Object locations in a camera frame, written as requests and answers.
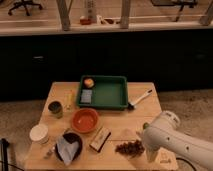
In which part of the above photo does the dark red grape bunch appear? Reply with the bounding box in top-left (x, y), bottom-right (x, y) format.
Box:
top-left (115, 140), bottom-right (145, 157)

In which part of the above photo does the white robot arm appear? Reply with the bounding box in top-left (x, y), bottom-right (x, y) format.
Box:
top-left (142, 111), bottom-right (213, 171)

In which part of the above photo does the red bowl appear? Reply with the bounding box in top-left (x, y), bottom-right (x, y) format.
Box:
top-left (71, 108), bottom-right (99, 133)

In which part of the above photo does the dark bowl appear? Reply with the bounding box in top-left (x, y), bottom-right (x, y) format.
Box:
top-left (55, 132), bottom-right (83, 163)

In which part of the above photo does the green cucumber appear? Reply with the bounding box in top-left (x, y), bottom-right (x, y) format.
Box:
top-left (143, 122), bottom-right (149, 130)

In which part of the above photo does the wooden block eraser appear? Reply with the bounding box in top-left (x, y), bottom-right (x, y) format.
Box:
top-left (89, 127), bottom-right (111, 152)

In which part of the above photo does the green plastic tray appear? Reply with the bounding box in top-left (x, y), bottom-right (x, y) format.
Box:
top-left (76, 75), bottom-right (128, 110)

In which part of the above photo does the grey cloth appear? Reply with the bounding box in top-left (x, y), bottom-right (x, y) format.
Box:
top-left (56, 137), bottom-right (79, 166)

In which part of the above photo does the grey sponge in tray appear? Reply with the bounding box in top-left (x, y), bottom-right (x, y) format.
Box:
top-left (81, 89), bottom-right (92, 103)

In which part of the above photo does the orange fruit in tray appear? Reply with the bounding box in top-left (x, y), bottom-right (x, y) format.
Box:
top-left (84, 78), bottom-right (94, 88)

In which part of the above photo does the small metal object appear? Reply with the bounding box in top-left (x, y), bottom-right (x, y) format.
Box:
top-left (44, 146), bottom-right (55, 159)

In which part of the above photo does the yellow stick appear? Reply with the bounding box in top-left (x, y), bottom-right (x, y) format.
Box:
top-left (66, 90), bottom-right (73, 110)

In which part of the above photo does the dark green can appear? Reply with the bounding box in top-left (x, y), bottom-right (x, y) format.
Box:
top-left (48, 101), bottom-right (63, 118)

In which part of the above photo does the white cup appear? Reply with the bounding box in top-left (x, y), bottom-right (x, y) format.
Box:
top-left (29, 124), bottom-right (49, 144)

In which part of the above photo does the black stand at left edge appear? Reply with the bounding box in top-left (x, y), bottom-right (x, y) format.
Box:
top-left (0, 138), bottom-right (18, 171)

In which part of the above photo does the red object on shelf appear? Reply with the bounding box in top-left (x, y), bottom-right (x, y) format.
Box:
top-left (80, 18), bottom-right (92, 25)

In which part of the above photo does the black office chair left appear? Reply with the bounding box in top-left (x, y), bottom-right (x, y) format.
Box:
top-left (8, 0), bottom-right (43, 16)

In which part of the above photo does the black cable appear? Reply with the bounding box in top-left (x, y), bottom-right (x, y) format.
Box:
top-left (175, 157), bottom-right (193, 171)

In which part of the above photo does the white handled brush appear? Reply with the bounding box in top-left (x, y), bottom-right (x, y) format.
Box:
top-left (127, 89), bottom-right (152, 110)

